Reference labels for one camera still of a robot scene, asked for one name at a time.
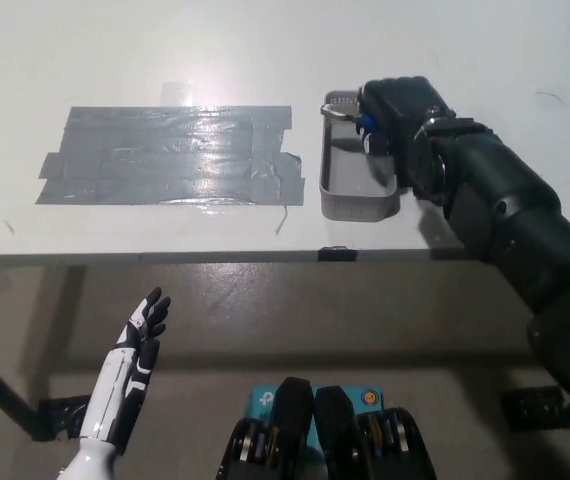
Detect black teal robot body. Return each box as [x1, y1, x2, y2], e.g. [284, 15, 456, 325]
[214, 375, 439, 480]

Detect black diagonal table brace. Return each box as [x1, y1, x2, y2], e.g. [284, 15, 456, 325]
[0, 342, 49, 441]

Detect black floor tape patch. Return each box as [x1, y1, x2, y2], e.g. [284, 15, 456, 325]
[32, 394, 91, 442]
[499, 384, 570, 431]

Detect blue handled pliers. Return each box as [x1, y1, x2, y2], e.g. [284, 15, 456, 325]
[320, 102, 379, 156]

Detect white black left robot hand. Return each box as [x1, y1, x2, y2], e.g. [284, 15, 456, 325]
[62, 287, 172, 480]

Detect grey duct tape patch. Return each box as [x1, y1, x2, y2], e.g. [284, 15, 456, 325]
[33, 104, 306, 207]

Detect grey perforated plastic basket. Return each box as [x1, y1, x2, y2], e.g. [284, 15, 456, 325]
[317, 89, 400, 222]

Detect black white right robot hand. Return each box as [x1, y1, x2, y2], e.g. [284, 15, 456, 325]
[357, 75, 460, 187]

